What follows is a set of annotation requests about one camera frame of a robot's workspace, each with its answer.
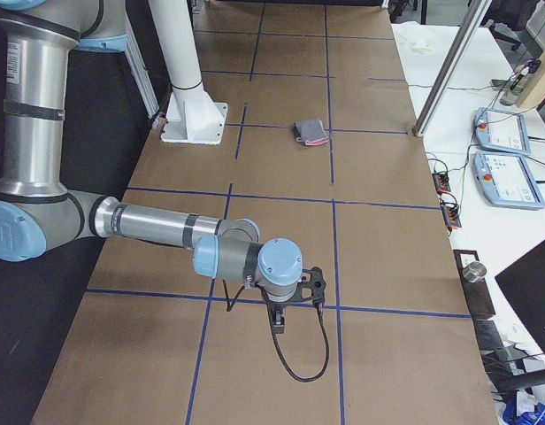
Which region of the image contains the teach pendant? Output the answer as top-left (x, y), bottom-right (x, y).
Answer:
top-left (473, 151), bottom-right (545, 210)
top-left (473, 107), bottom-right (531, 156)

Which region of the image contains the pink towel with grey back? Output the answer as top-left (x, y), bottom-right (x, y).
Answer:
top-left (292, 119), bottom-right (329, 146)

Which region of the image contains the aluminium frame post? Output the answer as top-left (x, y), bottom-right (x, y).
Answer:
top-left (413, 0), bottom-right (492, 137)

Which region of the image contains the right black orange connector block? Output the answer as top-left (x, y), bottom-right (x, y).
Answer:
top-left (429, 158), bottom-right (450, 194)

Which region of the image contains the black metal plate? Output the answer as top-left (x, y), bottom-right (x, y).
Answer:
top-left (453, 250), bottom-right (495, 320)

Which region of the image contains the white pedestal column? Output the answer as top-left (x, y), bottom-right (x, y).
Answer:
top-left (149, 0), bottom-right (203, 91)

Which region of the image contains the black monitor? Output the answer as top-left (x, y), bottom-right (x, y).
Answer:
top-left (495, 240), bottom-right (545, 352)

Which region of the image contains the far teach pendant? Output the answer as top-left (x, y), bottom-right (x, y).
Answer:
top-left (473, 107), bottom-right (531, 156)

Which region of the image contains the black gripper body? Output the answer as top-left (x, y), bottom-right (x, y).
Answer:
top-left (261, 267), bottom-right (326, 311)

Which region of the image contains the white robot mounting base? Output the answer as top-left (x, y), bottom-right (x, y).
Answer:
top-left (161, 91), bottom-right (228, 145)

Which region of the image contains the black orange connector block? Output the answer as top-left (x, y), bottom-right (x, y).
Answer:
top-left (440, 200), bottom-right (462, 232)
top-left (429, 158), bottom-right (450, 194)

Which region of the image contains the small metal cup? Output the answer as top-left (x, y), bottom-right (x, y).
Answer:
top-left (462, 261), bottom-right (487, 283)

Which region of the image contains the left black orange connector block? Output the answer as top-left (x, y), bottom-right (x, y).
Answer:
top-left (440, 200), bottom-right (462, 232)

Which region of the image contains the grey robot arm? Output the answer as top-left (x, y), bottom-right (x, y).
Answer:
top-left (0, 51), bottom-right (151, 352)

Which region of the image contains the near teach pendant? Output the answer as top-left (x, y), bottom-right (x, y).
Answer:
top-left (473, 151), bottom-right (545, 210)

